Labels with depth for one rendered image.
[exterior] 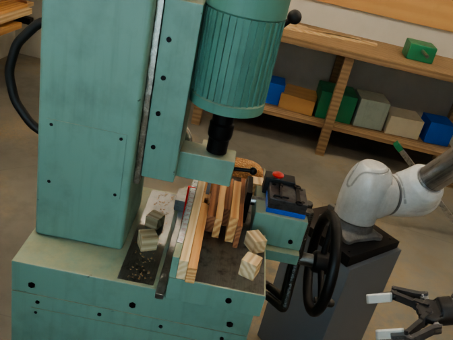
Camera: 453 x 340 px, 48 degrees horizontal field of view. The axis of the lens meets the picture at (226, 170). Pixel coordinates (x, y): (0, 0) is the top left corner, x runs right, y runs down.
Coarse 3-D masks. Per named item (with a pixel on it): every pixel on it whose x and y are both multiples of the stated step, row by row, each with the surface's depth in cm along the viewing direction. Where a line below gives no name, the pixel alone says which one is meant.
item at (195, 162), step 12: (192, 144) 126; (204, 144) 127; (180, 156) 122; (192, 156) 122; (204, 156) 122; (216, 156) 123; (228, 156) 124; (180, 168) 124; (192, 168) 123; (204, 168) 123; (216, 168) 123; (228, 168) 123; (204, 180) 125; (216, 180) 124; (228, 180) 124
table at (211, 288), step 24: (216, 240) 122; (240, 240) 124; (216, 264) 114; (240, 264) 115; (264, 264) 117; (168, 288) 108; (192, 288) 108; (216, 288) 108; (240, 288) 108; (264, 288) 110; (240, 312) 110
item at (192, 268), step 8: (208, 200) 129; (200, 208) 125; (200, 216) 122; (200, 224) 119; (200, 232) 116; (200, 240) 114; (192, 248) 111; (200, 248) 111; (192, 256) 108; (192, 264) 106; (192, 272) 105; (192, 280) 106
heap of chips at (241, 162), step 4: (236, 160) 154; (240, 160) 154; (244, 160) 154; (248, 160) 155; (236, 164) 152; (240, 164) 153; (244, 164) 153; (248, 164) 153; (252, 164) 154; (256, 164) 155; (248, 168) 152; (256, 168) 153; (260, 168) 156; (236, 172) 152; (240, 172) 152; (244, 172) 152; (260, 172) 154; (236, 176) 152; (240, 176) 152; (244, 176) 152; (256, 176) 152; (260, 176) 153
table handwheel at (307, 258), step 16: (320, 224) 145; (336, 224) 129; (336, 240) 126; (304, 256) 136; (320, 256) 135; (336, 256) 124; (304, 272) 149; (320, 272) 135; (336, 272) 124; (304, 288) 146; (320, 288) 132; (304, 304) 141; (320, 304) 127
